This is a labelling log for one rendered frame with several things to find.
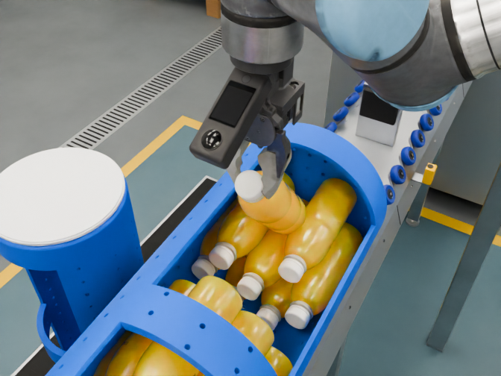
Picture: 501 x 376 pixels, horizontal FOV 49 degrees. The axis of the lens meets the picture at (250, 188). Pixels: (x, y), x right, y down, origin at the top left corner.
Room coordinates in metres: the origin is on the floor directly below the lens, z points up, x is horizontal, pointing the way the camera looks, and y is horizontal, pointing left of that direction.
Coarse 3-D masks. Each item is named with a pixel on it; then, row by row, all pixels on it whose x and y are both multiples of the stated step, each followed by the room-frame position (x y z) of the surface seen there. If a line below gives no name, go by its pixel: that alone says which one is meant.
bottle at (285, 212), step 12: (276, 192) 0.55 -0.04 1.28; (288, 192) 0.57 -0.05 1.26; (240, 204) 0.55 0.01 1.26; (252, 204) 0.53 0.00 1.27; (264, 204) 0.53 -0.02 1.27; (276, 204) 0.54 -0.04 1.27; (288, 204) 0.56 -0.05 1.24; (300, 204) 0.61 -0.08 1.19; (252, 216) 0.54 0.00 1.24; (264, 216) 0.53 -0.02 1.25; (276, 216) 0.54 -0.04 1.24; (288, 216) 0.57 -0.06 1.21; (300, 216) 0.60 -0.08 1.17; (276, 228) 0.58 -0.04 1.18; (288, 228) 0.59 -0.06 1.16
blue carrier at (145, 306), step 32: (288, 128) 0.76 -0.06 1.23; (320, 128) 0.75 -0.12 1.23; (256, 160) 0.68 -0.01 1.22; (320, 160) 0.75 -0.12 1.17; (352, 160) 0.69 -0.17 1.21; (224, 192) 0.61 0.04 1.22; (384, 192) 0.69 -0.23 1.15; (192, 224) 0.55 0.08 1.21; (352, 224) 0.71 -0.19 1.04; (160, 256) 0.50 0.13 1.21; (192, 256) 0.62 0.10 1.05; (128, 288) 0.45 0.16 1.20; (160, 288) 0.43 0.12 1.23; (96, 320) 0.40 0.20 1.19; (128, 320) 0.38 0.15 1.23; (160, 320) 0.37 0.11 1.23; (192, 320) 0.38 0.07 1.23; (224, 320) 0.38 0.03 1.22; (320, 320) 0.45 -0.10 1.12; (96, 352) 0.34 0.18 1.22; (192, 352) 0.34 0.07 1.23; (224, 352) 0.34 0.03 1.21; (256, 352) 0.35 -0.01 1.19; (288, 352) 0.47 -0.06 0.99
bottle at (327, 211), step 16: (320, 192) 0.69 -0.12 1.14; (336, 192) 0.69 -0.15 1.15; (352, 192) 0.70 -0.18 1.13; (320, 208) 0.65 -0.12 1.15; (336, 208) 0.65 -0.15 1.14; (352, 208) 0.68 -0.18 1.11; (304, 224) 0.61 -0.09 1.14; (320, 224) 0.61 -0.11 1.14; (336, 224) 0.63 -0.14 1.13; (288, 240) 0.59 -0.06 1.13; (304, 240) 0.58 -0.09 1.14; (320, 240) 0.59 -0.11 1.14; (288, 256) 0.56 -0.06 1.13; (304, 256) 0.56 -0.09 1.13; (320, 256) 0.57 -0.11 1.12; (304, 272) 0.55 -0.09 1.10
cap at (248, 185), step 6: (240, 174) 0.55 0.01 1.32; (246, 174) 0.54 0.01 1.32; (252, 174) 0.54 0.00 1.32; (258, 174) 0.54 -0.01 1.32; (240, 180) 0.54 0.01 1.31; (246, 180) 0.54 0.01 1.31; (252, 180) 0.54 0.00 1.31; (258, 180) 0.53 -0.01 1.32; (240, 186) 0.53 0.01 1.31; (246, 186) 0.53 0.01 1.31; (252, 186) 0.53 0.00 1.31; (258, 186) 0.53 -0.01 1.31; (240, 192) 0.52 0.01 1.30; (246, 192) 0.52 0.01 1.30; (252, 192) 0.52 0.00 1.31; (258, 192) 0.52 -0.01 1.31; (246, 198) 0.52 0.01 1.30; (252, 198) 0.52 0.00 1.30
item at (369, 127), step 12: (372, 96) 1.09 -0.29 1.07; (360, 108) 1.11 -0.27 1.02; (372, 108) 1.09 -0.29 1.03; (384, 108) 1.08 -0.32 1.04; (396, 108) 1.06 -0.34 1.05; (360, 120) 1.12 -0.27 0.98; (372, 120) 1.10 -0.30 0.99; (384, 120) 1.07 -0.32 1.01; (396, 120) 1.08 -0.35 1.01; (360, 132) 1.12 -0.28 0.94; (372, 132) 1.10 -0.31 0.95; (384, 132) 1.09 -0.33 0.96; (396, 132) 1.08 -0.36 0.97; (384, 144) 1.08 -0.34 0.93
